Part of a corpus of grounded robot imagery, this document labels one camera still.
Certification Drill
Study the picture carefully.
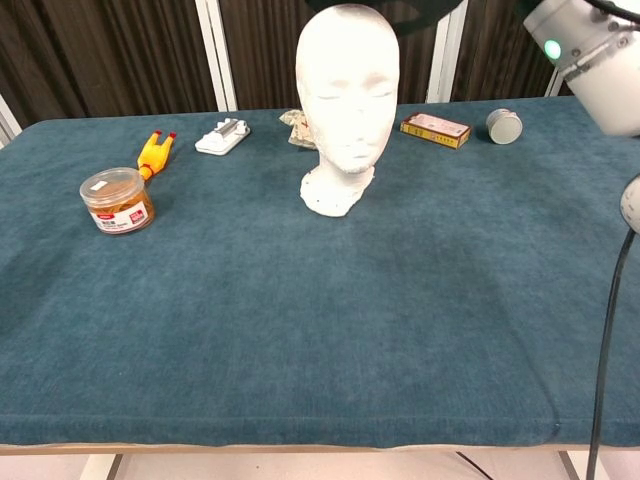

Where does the crumpled snack packet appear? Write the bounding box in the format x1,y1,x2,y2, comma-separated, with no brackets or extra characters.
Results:
278,108,317,150

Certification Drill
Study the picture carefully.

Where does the yellow rubber chicken toy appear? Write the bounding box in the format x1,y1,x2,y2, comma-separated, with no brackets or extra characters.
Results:
136,129,178,180

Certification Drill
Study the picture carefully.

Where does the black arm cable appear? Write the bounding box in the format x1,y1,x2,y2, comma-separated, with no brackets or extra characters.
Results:
585,232,637,480

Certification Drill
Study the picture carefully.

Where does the small white round jar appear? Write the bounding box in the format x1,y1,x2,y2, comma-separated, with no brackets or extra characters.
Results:
485,108,524,146

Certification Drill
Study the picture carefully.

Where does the white plastic stapler device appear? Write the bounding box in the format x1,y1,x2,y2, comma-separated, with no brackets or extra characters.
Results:
194,117,251,156

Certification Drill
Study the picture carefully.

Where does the blue table cloth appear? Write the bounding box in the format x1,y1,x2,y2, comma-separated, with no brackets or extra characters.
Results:
0,95,640,449

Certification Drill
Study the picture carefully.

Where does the white foam mannequin head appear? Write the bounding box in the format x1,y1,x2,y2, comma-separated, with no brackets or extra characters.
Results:
294,3,401,219

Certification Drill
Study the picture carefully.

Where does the red yellow cardboard box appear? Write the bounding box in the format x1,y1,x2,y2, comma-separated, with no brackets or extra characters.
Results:
399,112,473,151

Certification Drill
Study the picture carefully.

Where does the white partition post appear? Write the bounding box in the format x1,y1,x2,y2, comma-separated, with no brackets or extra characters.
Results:
0,94,24,147
194,0,239,112
424,7,470,104
544,67,567,98

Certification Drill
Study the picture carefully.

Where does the clear jar of rubber bands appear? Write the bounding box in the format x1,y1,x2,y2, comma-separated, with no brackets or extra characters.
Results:
78,167,156,235

